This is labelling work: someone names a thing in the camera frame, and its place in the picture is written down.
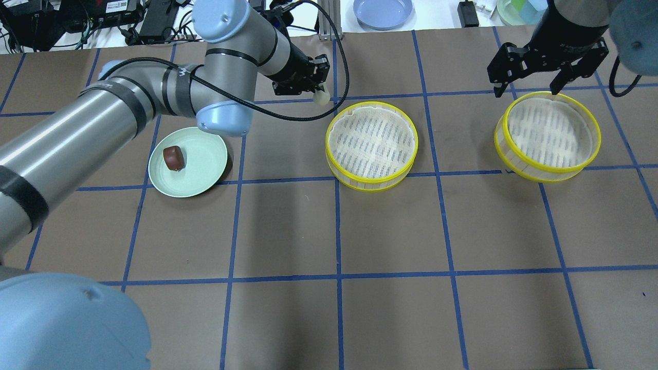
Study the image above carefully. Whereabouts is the middle yellow bamboo steamer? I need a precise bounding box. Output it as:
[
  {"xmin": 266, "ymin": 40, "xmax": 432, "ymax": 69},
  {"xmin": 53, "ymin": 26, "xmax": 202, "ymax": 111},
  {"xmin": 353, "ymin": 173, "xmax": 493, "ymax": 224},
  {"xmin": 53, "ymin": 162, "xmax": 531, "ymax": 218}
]
[{"xmin": 324, "ymin": 101, "xmax": 420, "ymax": 192}]

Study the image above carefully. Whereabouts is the blue plate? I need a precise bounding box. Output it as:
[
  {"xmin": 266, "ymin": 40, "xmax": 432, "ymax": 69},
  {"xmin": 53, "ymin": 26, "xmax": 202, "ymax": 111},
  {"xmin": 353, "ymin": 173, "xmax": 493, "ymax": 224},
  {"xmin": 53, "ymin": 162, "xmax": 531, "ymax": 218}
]
[{"xmin": 352, "ymin": 1, "xmax": 414, "ymax": 31}]

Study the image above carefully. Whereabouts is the yellow bamboo steamer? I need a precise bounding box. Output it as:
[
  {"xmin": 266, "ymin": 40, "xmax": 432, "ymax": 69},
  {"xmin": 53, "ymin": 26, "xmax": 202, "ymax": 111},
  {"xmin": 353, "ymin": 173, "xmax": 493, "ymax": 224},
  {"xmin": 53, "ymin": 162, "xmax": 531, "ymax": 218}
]
[
  {"xmin": 493, "ymin": 91, "xmax": 602, "ymax": 183},
  {"xmin": 324, "ymin": 101, "xmax": 420, "ymax": 192}
]

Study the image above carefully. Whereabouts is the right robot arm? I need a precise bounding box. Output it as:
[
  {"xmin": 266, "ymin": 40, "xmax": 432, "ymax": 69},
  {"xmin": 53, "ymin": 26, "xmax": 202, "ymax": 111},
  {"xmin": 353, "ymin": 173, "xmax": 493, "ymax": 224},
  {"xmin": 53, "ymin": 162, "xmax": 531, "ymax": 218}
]
[{"xmin": 487, "ymin": 1, "xmax": 657, "ymax": 98}]

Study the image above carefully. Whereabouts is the black power adapter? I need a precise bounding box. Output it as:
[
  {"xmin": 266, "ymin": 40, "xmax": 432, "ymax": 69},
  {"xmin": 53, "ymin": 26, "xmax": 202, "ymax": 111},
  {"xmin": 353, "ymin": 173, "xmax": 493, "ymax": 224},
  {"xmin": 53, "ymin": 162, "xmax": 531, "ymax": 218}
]
[{"xmin": 458, "ymin": 1, "xmax": 480, "ymax": 28}]

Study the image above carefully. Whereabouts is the green glass bowl with sponges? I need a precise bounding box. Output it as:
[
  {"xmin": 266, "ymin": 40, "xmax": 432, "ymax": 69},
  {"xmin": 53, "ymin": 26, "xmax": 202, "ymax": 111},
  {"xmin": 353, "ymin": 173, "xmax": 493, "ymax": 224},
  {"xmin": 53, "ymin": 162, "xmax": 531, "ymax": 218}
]
[{"xmin": 496, "ymin": 1, "xmax": 548, "ymax": 26}]

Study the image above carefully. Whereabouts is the white steamed bun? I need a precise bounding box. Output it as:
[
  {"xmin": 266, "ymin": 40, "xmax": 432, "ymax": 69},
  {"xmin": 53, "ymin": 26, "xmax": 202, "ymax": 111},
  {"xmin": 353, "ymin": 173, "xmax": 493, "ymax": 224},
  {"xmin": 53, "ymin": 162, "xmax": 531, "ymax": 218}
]
[{"xmin": 313, "ymin": 89, "xmax": 331, "ymax": 107}]

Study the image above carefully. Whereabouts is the brown chocolate bun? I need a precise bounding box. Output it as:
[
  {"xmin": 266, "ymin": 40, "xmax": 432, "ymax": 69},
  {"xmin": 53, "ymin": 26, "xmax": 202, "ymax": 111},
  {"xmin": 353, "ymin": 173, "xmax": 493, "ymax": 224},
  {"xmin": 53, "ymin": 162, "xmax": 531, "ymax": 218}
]
[{"xmin": 162, "ymin": 145, "xmax": 185, "ymax": 172}]

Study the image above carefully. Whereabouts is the far yellow bamboo steamer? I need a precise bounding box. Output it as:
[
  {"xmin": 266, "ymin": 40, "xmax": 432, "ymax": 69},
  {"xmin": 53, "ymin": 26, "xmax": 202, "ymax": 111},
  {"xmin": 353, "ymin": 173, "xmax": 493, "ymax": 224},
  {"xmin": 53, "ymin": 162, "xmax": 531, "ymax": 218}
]
[{"xmin": 493, "ymin": 91, "xmax": 602, "ymax": 183}]

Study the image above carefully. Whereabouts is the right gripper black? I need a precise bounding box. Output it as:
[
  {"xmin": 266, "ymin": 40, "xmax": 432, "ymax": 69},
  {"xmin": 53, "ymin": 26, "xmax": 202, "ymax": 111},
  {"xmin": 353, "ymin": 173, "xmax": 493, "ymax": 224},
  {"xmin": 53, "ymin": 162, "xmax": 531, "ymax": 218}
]
[{"xmin": 487, "ymin": 38, "xmax": 609, "ymax": 98}]

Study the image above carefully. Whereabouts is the aluminium frame post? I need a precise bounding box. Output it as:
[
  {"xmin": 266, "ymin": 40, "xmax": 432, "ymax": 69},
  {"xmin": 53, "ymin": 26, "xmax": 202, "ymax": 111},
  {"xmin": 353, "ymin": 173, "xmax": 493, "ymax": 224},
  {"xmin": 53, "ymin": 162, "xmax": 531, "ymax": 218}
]
[{"xmin": 316, "ymin": 0, "xmax": 343, "ymax": 41}]

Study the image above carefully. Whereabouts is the light green plate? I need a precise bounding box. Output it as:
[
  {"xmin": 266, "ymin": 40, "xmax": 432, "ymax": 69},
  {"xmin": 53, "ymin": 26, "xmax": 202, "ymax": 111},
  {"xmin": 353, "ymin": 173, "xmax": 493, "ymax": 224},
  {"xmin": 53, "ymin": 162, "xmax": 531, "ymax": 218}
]
[{"xmin": 148, "ymin": 127, "xmax": 229, "ymax": 198}]

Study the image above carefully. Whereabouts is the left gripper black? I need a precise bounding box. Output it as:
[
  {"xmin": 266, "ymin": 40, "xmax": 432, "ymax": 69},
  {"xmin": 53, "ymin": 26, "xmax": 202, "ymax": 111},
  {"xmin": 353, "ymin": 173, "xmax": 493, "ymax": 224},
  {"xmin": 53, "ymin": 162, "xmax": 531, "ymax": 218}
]
[{"xmin": 271, "ymin": 54, "xmax": 331, "ymax": 96}]

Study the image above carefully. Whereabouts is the black power brick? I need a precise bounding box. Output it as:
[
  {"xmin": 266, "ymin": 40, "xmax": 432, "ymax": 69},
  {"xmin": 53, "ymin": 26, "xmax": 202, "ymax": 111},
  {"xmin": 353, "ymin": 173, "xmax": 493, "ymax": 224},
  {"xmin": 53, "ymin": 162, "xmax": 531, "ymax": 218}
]
[{"xmin": 138, "ymin": 1, "xmax": 178, "ymax": 45}]

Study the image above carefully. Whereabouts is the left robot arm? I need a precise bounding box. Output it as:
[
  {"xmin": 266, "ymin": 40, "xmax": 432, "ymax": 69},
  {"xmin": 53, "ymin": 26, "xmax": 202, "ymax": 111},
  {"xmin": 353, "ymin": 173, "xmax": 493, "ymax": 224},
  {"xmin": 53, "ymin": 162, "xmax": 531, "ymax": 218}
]
[{"xmin": 1, "ymin": 1, "xmax": 329, "ymax": 369}]

